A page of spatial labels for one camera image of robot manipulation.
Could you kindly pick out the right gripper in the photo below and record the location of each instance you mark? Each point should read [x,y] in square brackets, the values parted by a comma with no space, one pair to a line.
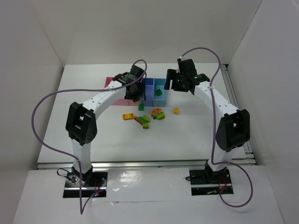
[168,79]

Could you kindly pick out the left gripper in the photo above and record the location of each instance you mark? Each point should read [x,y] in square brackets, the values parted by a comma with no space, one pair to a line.
[133,92]

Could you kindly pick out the dark green small brick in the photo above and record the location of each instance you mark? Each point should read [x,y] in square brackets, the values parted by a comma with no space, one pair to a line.
[158,92]

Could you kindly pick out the yellow long brick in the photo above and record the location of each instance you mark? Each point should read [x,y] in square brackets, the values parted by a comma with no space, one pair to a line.
[128,116]

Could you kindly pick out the lime curved brick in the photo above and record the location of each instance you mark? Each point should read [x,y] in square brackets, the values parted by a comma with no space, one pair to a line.
[161,116]
[146,118]

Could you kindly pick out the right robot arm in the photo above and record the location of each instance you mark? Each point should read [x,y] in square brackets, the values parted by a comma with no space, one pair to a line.
[231,126]

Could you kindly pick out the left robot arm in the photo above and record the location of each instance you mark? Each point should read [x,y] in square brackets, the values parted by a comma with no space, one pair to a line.
[81,120]

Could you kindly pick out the dark green square brick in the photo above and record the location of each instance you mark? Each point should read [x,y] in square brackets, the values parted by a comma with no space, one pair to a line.
[141,107]

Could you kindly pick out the pink container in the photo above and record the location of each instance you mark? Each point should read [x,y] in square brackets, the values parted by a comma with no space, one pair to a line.
[115,94]

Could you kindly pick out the light blue container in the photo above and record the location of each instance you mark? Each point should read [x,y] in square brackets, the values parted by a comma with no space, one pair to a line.
[161,100]

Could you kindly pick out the brown flat long plate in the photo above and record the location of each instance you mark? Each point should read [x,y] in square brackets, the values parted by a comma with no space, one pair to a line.
[140,121]

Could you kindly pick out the dark green rounded brick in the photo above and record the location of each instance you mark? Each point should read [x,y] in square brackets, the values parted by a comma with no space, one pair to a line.
[142,119]

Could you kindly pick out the small lime square brick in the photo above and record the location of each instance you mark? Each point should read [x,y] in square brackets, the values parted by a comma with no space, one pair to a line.
[145,126]

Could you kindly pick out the small yellow brick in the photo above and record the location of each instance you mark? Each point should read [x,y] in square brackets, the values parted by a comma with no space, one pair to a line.
[176,111]

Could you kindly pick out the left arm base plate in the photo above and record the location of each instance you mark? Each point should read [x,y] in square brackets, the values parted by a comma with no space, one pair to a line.
[97,185]

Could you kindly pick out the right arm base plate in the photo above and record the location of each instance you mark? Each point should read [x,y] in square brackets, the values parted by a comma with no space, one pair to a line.
[202,186]

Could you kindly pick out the aluminium front rail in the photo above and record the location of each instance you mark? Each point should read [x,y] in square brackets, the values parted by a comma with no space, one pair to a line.
[144,164]

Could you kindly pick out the aluminium side rail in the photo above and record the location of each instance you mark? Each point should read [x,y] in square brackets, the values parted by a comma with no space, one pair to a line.
[233,99]

